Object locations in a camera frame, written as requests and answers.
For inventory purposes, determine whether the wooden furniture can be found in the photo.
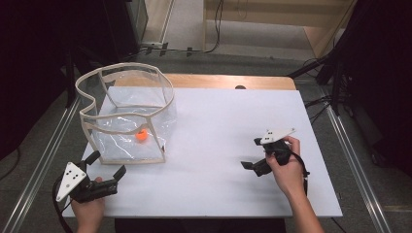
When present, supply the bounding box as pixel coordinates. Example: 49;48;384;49
201;0;358;60

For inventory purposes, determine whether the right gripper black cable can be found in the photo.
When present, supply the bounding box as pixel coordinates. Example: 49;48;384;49
285;140;311;198

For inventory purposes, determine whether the black floor cable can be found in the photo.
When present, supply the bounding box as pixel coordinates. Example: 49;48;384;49
139;0;225;58
303;94;335;126

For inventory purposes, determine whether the orange ball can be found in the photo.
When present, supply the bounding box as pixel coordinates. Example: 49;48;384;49
135;128;150;142

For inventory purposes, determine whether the white board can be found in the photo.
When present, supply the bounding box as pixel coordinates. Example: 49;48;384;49
61;85;344;218

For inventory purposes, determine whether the metal floor rail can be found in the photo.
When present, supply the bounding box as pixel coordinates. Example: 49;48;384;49
323;104;394;233
0;96;83;233

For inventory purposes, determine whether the person's right hand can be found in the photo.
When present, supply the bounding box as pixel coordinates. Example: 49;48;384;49
264;135;306;199

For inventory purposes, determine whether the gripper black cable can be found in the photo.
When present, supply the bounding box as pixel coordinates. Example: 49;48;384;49
285;140;311;198
51;176;75;233

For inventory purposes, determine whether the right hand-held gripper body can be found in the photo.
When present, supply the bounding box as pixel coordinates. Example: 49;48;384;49
252;127;297;178

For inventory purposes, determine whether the black stand leg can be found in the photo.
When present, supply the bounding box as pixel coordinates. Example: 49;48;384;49
287;55;328;80

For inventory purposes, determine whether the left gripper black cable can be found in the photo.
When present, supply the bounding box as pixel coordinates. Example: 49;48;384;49
51;176;75;233

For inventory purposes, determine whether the clear plastic bin beige trim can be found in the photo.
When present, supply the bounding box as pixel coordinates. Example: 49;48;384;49
75;61;179;166

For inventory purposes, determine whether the black curtain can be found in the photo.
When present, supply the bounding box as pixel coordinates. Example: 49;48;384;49
0;0;145;161
331;0;412;179

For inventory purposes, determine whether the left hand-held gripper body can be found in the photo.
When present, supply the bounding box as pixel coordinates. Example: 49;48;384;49
55;160;119;204

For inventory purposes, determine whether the person's left hand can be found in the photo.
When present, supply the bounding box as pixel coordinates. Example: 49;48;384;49
70;176;107;224

